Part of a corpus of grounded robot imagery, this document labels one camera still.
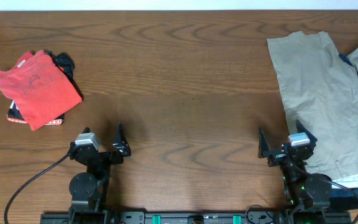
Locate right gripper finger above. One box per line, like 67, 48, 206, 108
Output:
258, 128, 270, 158
295, 119, 318, 144

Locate khaki shorts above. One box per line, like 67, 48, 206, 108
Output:
267, 32, 358, 188

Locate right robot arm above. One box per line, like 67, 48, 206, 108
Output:
258, 120, 332, 223

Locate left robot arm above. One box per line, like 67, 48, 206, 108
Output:
68, 123, 131, 224

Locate red folded t-shirt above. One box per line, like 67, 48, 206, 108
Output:
0, 50, 82, 131

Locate black patterned folded garment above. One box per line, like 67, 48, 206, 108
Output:
7, 51, 75, 126

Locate navy blue garment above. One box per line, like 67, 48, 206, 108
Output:
339, 54, 353, 66

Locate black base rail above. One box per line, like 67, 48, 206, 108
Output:
40, 210, 352, 224

